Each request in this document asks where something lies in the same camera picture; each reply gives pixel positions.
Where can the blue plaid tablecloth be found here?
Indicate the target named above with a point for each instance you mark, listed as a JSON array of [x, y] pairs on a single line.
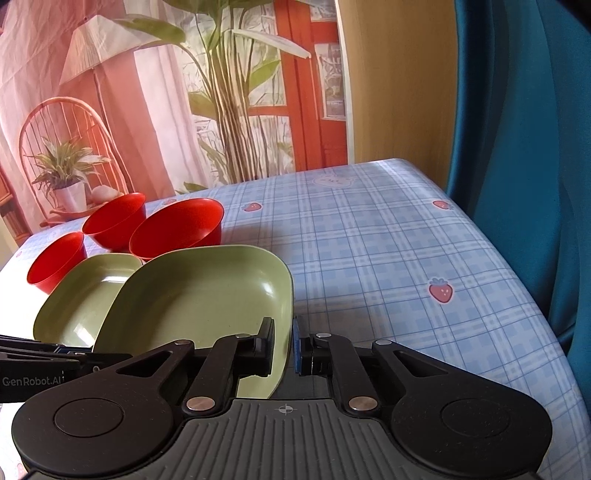
[[377, 250]]

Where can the large green plate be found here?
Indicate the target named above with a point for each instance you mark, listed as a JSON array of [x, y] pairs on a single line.
[[74, 312]]

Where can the teal curtain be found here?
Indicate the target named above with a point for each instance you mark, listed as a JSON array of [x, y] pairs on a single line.
[[520, 165]]

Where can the small green plate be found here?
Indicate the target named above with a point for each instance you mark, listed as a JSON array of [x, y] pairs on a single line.
[[203, 294]]

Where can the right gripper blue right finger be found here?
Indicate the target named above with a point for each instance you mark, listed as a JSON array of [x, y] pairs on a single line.
[[335, 358]]

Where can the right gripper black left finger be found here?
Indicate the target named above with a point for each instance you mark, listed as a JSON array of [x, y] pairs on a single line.
[[230, 359]]

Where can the printed room backdrop cloth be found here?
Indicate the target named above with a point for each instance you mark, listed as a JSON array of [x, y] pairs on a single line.
[[100, 98]]

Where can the red bowl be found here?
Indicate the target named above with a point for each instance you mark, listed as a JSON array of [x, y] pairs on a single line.
[[184, 224], [56, 261], [112, 225]]

